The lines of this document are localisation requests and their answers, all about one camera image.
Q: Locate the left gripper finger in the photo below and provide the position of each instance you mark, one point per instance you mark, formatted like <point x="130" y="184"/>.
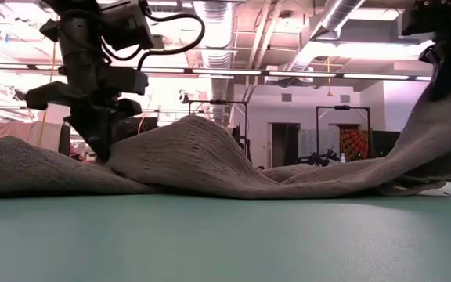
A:
<point x="96" y="133"/>
<point x="125" y="113"/>

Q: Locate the grey woven towel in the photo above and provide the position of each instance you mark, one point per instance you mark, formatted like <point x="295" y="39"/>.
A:
<point x="194" y="156"/>

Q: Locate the black background robot arm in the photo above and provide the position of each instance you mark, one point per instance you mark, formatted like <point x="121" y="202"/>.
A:
<point x="319" y="158"/>

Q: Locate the small black ceiling device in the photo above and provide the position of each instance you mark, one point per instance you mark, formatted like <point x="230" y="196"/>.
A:
<point x="183" y="98"/>

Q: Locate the pink curtain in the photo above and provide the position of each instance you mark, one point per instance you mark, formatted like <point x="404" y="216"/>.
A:
<point x="10" y="131"/>

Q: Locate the yellow hanging pendant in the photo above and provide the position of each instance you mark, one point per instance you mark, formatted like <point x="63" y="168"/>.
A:
<point x="329" y="93"/>

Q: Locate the long ceiling light strip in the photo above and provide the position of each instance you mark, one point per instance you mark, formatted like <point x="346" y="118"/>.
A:
<point x="225" y="72"/>

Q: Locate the orange patterned panel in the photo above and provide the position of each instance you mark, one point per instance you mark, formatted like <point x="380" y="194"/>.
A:
<point x="354" y="145"/>

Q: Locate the white plastic bottle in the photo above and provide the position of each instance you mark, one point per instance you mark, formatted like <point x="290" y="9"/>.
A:
<point x="343" y="158"/>

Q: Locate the dark open doorway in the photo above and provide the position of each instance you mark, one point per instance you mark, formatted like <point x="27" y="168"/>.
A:
<point x="284" y="145"/>

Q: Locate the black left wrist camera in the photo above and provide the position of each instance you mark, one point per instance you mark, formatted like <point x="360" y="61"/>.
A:
<point x="127" y="23"/>

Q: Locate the black station frame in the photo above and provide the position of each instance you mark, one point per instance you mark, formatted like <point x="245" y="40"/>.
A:
<point x="343" y="107"/>
<point x="217" y="102"/>

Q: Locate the grey wall vent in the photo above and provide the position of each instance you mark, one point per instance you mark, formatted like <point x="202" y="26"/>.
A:
<point x="345" y="98"/>
<point x="286" y="98"/>

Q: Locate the silver ribbed ventilation duct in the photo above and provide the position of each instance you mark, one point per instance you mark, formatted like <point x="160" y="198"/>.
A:
<point x="339" y="15"/>
<point x="217" y="35"/>

